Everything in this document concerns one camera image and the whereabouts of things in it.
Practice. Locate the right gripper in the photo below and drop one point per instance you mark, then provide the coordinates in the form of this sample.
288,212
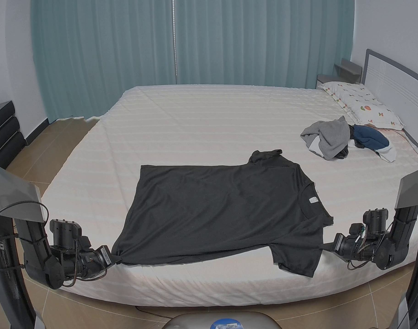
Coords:
351,248

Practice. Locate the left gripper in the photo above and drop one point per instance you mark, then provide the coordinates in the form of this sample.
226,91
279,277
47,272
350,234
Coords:
94,262

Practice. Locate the black T-shirt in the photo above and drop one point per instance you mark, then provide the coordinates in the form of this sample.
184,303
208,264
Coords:
212,211

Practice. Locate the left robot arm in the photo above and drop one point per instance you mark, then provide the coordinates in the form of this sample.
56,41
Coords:
34,245

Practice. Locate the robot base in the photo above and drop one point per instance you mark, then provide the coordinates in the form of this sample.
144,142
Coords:
195,323

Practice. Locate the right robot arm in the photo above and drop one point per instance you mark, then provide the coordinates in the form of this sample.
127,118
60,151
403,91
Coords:
401,238

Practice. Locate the pile of clothes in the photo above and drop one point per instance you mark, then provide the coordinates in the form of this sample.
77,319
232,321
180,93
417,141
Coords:
332,135

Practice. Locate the bed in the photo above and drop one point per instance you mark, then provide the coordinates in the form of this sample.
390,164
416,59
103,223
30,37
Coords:
212,125

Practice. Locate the white printed pillow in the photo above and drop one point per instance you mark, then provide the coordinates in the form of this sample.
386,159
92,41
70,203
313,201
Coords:
363,105

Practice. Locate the black chest of drawers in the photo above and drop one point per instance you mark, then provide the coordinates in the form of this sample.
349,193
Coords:
3,129

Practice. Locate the grey bedside table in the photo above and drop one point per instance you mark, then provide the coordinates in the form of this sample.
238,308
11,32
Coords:
347,69

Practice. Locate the blue-green curtain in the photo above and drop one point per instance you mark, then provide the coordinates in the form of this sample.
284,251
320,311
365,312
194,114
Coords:
102,39
260,29

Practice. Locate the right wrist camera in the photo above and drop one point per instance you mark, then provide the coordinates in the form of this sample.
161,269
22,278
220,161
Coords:
356,229

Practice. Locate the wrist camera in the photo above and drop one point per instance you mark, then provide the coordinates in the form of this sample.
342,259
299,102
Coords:
356,229
85,242

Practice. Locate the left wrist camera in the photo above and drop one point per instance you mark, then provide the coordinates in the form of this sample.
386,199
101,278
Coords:
85,242

